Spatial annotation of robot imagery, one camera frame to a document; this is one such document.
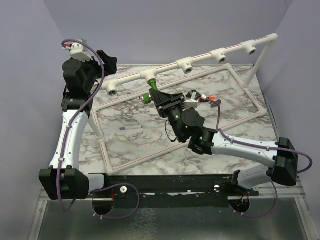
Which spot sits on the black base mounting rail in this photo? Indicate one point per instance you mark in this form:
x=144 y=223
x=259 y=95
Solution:
x=169 y=191

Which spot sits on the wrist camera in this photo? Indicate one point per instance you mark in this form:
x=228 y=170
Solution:
x=78 y=51
x=193 y=98

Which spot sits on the green plastic water faucet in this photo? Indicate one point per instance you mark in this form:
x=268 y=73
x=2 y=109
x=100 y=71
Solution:
x=146 y=97

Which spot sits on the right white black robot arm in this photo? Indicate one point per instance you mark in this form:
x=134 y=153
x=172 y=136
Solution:
x=277 y=161

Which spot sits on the brown metal lever piece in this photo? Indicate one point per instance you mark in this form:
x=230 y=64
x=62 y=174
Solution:
x=216 y=103

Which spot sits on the white PVC pipe rack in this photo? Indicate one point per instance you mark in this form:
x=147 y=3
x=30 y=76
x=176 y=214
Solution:
x=186 y=65

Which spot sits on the purple capped white pen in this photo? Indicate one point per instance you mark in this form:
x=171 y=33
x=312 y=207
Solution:
x=131 y=127

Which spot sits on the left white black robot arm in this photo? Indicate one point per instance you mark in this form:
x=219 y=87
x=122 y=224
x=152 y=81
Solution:
x=63 y=179

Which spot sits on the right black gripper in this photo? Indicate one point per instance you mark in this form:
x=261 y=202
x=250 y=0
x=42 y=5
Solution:
x=165 y=102

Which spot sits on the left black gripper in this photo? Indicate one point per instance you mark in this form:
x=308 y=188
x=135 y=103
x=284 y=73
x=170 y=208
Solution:
x=109 y=65

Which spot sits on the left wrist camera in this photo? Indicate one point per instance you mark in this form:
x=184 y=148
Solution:
x=78 y=51

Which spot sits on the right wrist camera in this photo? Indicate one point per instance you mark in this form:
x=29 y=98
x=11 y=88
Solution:
x=193 y=98

